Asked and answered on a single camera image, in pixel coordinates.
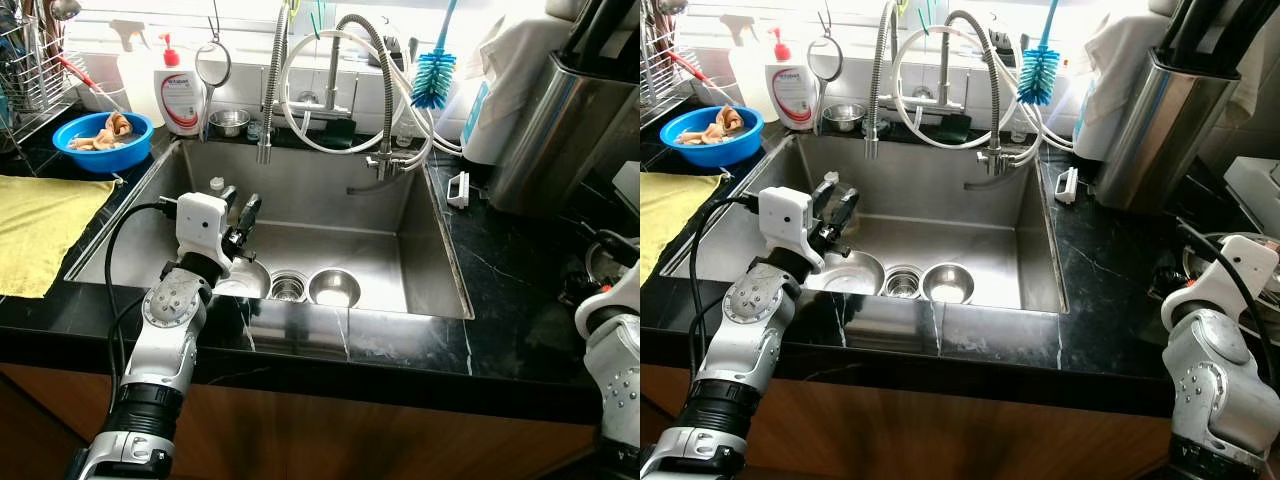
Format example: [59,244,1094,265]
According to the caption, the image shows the stainless steel kitchen sink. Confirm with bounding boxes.
[660,133,1069,316]
[65,138,476,321]

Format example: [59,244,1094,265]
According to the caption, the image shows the shallow steel plate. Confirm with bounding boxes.
[215,258,273,299]
[805,250,886,296]

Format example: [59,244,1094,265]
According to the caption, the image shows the steel sink drain strainer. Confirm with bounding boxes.
[268,270,309,303]
[882,265,923,299]

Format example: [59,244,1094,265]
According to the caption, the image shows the tiny steel cup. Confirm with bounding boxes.
[822,102,867,133]
[208,108,251,139]

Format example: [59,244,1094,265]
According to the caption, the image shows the hanging round steel strainer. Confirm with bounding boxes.
[193,10,233,141]
[806,5,846,136]

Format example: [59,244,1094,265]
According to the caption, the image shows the small steel bowl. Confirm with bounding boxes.
[920,262,976,306]
[308,268,361,308]

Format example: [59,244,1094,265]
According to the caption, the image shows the white soap bottle red pump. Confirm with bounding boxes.
[153,33,207,138]
[765,27,819,131]

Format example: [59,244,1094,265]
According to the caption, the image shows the yellow cloth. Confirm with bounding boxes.
[0,175,118,299]
[640,172,729,286]

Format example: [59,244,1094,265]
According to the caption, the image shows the white appliance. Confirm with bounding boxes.
[612,160,641,216]
[1225,155,1280,236]

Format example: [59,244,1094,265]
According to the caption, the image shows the blue plastic bowl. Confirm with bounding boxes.
[52,110,155,176]
[660,104,766,169]

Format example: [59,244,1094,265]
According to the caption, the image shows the dark green sponge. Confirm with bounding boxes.
[932,112,973,146]
[320,118,359,151]

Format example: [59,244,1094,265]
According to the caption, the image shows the steel spring faucet spout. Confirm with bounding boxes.
[866,0,901,161]
[257,0,296,166]

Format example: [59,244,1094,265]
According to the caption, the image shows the beige food pieces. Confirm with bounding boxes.
[68,112,134,153]
[678,105,746,146]

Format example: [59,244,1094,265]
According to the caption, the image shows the chrome tap fitting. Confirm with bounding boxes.
[963,145,1036,191]
[345,148,426,196]

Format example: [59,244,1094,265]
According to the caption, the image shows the stainless steel knife block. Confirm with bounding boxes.
[487,50,641,216]
[1092,50,1241,211]

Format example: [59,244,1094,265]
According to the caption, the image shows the white spray bottle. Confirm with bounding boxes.
[720,14,779,121]
[108,18,166,126]

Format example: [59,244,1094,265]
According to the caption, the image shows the brown wooden cabinet front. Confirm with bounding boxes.
[0,360,601,480]
[640,365,1181,480]

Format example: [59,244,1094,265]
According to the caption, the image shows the white bag with blue label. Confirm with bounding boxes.
[1072,12,1171,163]
[462,15,576,166]

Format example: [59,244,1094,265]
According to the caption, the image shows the blue bottle brush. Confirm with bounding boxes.
[410,0,459,111]
[1017,0,1063,107]

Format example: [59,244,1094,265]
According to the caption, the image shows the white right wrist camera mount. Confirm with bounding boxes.
[575,262,641,339]
[1160,235,1280,331]

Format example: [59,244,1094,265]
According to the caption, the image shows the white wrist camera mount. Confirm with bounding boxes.
[758,186,816,271]
[1160,235,1280,331]
[176,193,233,276]
[575,262,641,339]

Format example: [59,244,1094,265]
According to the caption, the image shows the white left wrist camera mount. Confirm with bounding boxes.
[758,186,816,271]
[176,193,233,276]

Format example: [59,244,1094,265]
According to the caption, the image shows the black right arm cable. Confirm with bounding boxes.
[1178,222,1280,386]

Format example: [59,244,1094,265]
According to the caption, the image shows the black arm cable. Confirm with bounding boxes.
[103,200,181,401]
[688,195,761,381]
[1178,222,1280,386]

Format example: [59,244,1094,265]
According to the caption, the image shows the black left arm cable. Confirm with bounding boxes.
[688,195,761,381]
[103,200,181,401]

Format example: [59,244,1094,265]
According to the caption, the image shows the chrome faucet post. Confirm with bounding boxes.
[905,30,963,113]
[296,35,353,121]

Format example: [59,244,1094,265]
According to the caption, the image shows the grey braided hose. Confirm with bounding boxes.
[940,8,1009,176]
[330,12,401,186]

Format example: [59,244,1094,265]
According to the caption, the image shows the red handled utensil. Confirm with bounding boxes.
[665,48,736,106]
[58,55,126,111]

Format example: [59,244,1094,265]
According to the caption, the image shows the white looped hose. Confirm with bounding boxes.
[890,25,1076,156]
[278,28,466,159]

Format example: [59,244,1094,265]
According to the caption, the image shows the steel wire dish rack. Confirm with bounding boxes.
[0,0,81,151]
[640,0,701,121]

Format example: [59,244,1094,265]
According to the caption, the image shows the black knife handle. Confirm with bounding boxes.
[565,0,641,76]
[1160,0,1280,71]

